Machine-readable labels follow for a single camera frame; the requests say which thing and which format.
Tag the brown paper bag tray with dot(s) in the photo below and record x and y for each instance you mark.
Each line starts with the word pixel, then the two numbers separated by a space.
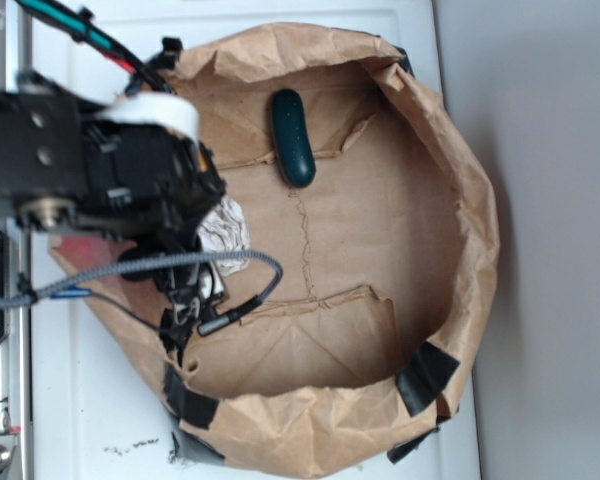
pixel 389 259

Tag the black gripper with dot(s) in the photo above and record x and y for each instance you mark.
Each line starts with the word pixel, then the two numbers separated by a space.
pixel 144 183

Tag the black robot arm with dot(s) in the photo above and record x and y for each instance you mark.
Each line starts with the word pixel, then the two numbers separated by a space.
pixel 42 173

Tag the white paper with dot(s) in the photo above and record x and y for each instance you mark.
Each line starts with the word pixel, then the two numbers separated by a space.
pixel 225 228

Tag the aluminium frame rail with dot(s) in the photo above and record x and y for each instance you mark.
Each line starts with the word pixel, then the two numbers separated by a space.
pixel 16 449

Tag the dark green toy cucumber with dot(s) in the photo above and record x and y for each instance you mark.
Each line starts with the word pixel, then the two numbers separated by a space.
pixel 291 139

